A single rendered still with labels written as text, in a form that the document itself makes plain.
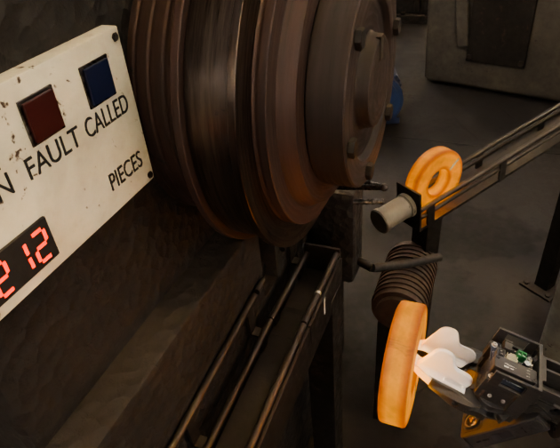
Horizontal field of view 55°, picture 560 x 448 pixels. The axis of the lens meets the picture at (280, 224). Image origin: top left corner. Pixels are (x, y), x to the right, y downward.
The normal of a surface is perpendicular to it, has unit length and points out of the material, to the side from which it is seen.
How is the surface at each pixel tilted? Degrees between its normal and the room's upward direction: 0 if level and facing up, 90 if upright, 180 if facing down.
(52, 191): 90
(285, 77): 71
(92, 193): 90
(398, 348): 29
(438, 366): 89
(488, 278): 0
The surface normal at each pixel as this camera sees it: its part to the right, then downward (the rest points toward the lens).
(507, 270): -0.07, -0.81
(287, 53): 0.10, 0.16
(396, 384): -0.37, 0.09
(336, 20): -0.30, -0.20
